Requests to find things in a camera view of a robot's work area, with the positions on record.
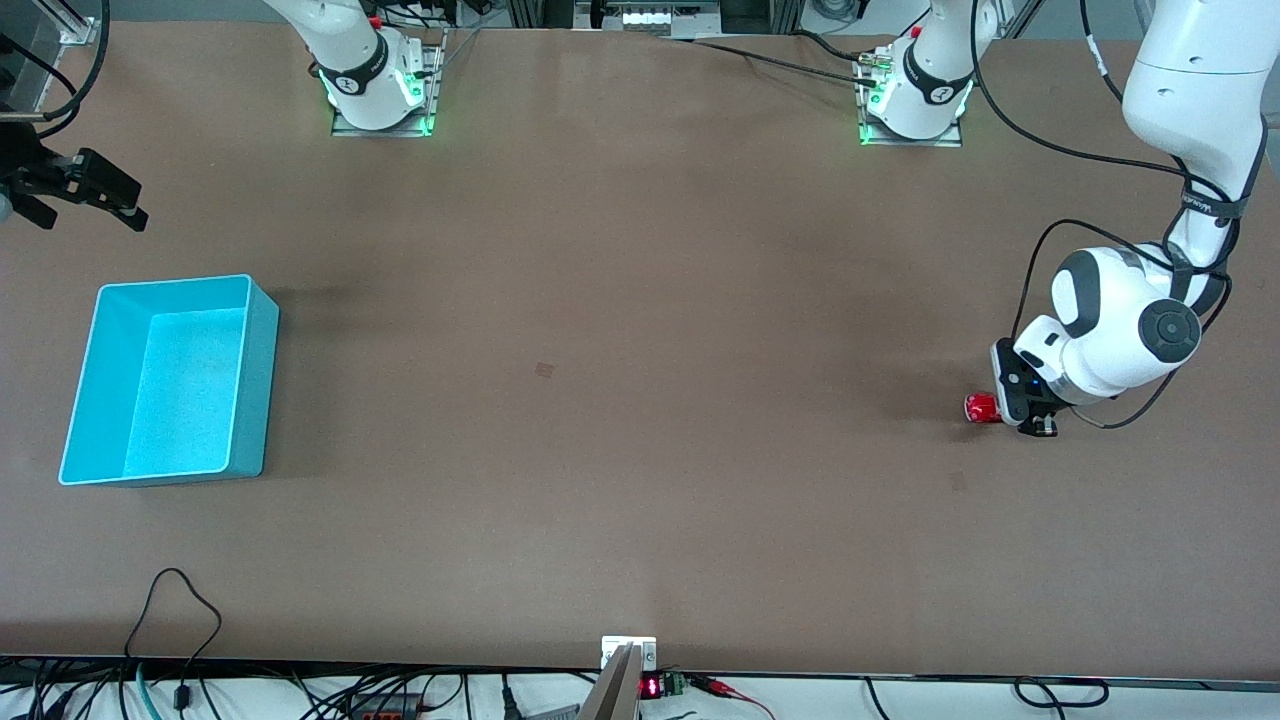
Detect blue plastic box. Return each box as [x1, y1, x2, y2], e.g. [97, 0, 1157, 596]
[58, 274, 280, 488]

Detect aluminium rack structure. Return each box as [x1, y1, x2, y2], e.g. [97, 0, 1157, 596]
[505, 0, 803, 37]

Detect dark power strip orange switches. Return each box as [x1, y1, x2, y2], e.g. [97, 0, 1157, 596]
[343, 692, 428, 718]

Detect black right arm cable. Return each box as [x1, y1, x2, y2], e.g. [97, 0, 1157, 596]
[0, 0, 112, 127]

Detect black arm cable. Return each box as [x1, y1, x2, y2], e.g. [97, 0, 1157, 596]
[0, 0, 112, 127]
[974, 0, 1238, 431]

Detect aluminium frame profile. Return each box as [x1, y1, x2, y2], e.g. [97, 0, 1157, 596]
[35, 0, 102, 47]

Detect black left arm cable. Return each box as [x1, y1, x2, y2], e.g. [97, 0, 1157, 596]
[974, 0, 1238, 431]

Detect black coiled cable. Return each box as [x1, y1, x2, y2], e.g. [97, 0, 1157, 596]
[1014, 677, 1110, 710]

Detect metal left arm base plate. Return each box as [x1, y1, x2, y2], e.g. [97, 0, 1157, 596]
[857, 45, 965, 149]

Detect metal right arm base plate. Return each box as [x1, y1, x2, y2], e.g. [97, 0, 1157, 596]
[331, 30, 447, 138]

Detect black looped thin cable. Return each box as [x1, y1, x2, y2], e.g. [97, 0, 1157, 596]
[124, 568, 223, 713]

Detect red clip lead wires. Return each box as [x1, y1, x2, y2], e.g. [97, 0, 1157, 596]
[690, 675, 777, 720]

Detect black cable across table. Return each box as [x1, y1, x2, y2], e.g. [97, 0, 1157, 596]
[664, 30, 883, 87]

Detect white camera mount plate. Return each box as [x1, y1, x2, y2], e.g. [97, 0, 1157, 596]
[601, 636, 658, 673]

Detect grey camera mount beam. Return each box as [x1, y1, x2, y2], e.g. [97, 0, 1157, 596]
[577, 643, 643, 720]

